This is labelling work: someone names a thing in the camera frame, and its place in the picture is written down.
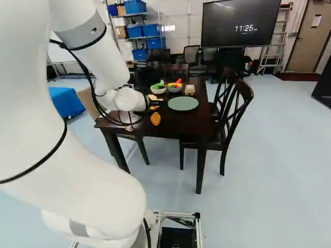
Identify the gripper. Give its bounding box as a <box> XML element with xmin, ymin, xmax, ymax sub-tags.
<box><xmin>144</xmin><ymin>95</ymin><xmax>164</xmax><ymax>112</ymax></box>

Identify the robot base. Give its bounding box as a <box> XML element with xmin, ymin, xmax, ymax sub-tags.
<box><xmin>143</xmin><ymin>210</ymin><xmax>203</xmax><ymax>248</ymax></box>

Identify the golden brown croissant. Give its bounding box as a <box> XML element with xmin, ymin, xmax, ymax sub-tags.
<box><xmin>150</xmin><ymin>111</ymin><xmax>161</xmax><ymax>127</ymax></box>

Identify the white round plate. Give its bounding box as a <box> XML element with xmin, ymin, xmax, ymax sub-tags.
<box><xmin>116</xmin><ymin>110</ymin><xmax>143</xmax><ymax>125</ymax></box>

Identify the green round plate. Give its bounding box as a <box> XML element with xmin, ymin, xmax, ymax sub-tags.
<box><xmin>167</xmin><ymin>96</ymin><xmax>200</xmax><ymax>113</ymax></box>

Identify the white bowl with green vegetables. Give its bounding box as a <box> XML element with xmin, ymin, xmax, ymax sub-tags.
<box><xmin>150</xmin><ymin>79</ymin><xmax>168</xmax><ymax>95</ymax></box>

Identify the grey bowl with colourful fruit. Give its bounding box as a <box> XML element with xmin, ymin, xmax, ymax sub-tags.
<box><xmin>167</xmin><ymin>78</ymin><xmax>184</xmax><ymax>94</ymax></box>

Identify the dark wooden table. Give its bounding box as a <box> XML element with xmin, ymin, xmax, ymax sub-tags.
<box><xmin>94</xmin><ymin>76</ymin><xmax>216</xmax><ymax>195</ymax></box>

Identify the dark wooden chair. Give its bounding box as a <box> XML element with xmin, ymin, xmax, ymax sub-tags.
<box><xmin>163</xmin><ymin>63</ymin><xmax>190</xmax><ymax>81</ymax></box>
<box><xmin>179</xmin><ymin>67</ymin><xmax>255</xmax><ymax>177</ymax></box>

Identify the brown cardboard sheet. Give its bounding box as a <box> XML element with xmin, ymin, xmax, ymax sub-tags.
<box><xmin>77</xmin><ymin>86</ymin><xmax>104</xmax><ymax>121</ymax></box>

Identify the blue box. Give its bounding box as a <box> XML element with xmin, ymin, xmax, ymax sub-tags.
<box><xmin>48</xmin><ymin>87</ymin><xmax>86</xmax><ymax>120</ymax></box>

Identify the large black screen on stand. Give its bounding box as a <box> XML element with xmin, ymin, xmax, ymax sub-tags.
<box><xmin>200</xmin><ymin>0</ymin><xmax>282</xmax><ymax>78</ymax></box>

